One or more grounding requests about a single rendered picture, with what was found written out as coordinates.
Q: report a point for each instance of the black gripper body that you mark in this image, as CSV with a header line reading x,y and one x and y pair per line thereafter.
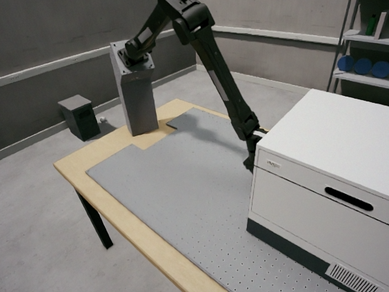
x,y
249,162

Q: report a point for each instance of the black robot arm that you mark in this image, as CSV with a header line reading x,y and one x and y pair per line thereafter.
x,y
185,18

